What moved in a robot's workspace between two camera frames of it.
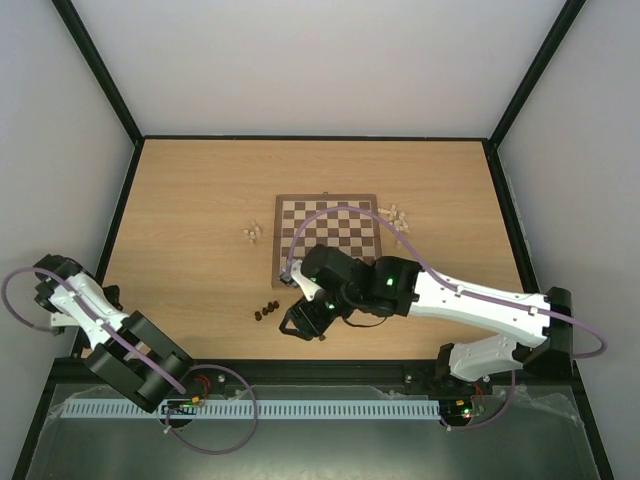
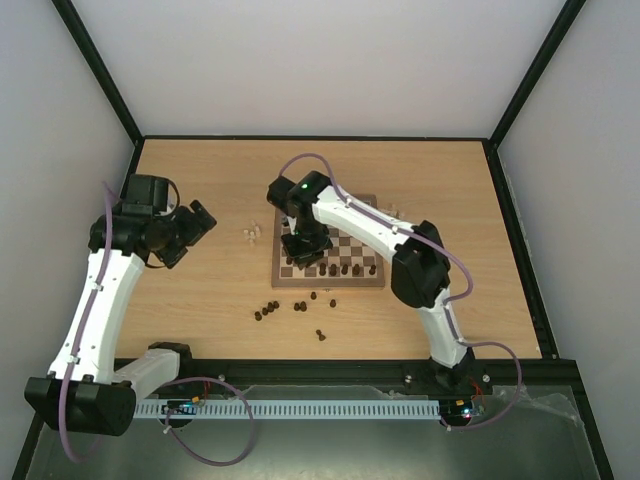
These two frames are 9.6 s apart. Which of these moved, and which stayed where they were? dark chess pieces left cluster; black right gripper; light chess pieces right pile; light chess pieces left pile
Moved: black right gripper
Stayed: light chess pieces left pile; dark chess pieces left cluster; light chess pieces right pile
